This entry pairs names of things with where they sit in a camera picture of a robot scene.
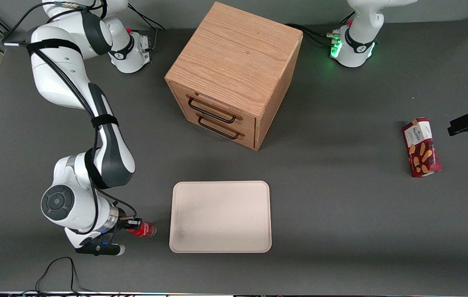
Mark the red shortbread cookie box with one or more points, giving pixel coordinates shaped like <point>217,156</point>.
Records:
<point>421,148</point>

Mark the beige rectangular plastic tray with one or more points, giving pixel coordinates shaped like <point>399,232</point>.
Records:
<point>221,216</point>

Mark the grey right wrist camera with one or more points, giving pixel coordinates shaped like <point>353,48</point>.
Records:
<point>106,248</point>

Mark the wooden two-drawer cabinet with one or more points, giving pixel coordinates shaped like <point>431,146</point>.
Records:
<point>234,53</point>

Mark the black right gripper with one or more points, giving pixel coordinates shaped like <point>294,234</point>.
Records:
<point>123,223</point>

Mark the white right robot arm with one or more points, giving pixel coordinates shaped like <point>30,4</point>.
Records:
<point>60,82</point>

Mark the small red coke bottle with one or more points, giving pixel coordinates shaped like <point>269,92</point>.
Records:
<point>147,231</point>

